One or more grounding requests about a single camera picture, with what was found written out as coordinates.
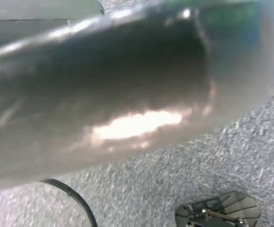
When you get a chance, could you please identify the black floor cable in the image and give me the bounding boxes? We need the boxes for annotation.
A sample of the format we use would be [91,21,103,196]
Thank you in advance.
[41,178,98,227]

